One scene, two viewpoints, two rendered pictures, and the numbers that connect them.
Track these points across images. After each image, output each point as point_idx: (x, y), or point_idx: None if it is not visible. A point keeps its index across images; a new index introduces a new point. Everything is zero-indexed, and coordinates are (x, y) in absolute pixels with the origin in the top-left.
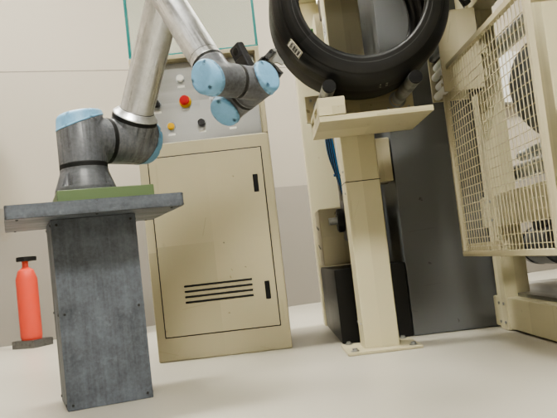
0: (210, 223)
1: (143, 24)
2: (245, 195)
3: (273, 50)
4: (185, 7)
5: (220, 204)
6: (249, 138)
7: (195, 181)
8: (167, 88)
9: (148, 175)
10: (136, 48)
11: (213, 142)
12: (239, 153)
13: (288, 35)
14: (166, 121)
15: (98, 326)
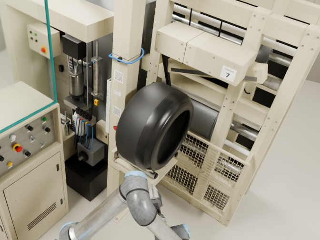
0: (37, 195)
1: (113, 216)
2: (53, 175)
3: (157, 189)
4: (175, 235)
5: (42, 185)
6: (54, 150)
7: (30, 184)
8: (5, 145)
9: (5, 196)
10: (103, 223)
11: (37, 162)
12: (50, 159)
13: (149, 167)
14: (5, 162)
15: None
